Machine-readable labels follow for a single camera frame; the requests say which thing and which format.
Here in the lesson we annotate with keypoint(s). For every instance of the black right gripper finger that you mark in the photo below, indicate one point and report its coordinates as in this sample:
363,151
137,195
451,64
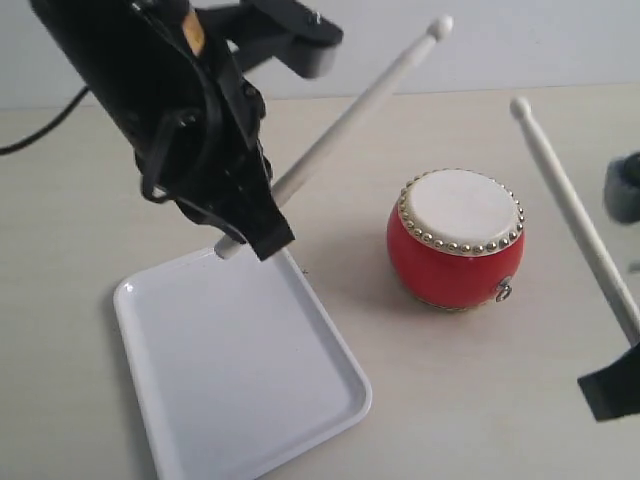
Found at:
613,391

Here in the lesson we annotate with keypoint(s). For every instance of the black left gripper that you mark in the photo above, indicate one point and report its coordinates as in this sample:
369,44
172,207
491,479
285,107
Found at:
206,157

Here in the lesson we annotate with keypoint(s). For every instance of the white wooden drumstick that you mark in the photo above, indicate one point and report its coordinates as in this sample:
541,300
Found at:
609,279
360,110

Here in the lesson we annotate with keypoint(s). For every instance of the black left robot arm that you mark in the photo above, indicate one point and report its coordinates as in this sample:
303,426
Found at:
115,48

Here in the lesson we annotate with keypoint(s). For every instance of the small red drum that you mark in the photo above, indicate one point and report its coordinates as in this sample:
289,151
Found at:
455,238

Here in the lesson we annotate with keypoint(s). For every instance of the white plastic tray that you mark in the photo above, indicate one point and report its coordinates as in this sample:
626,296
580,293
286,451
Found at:
237,366

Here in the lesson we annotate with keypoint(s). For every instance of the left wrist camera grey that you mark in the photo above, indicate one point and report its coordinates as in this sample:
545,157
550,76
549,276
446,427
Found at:
299,37

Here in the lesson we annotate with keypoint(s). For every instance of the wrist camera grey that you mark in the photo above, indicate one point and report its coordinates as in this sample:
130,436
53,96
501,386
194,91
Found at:
299,37
621,189

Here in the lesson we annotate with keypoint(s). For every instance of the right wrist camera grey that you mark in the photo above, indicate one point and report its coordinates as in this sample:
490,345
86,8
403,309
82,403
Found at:
621,189

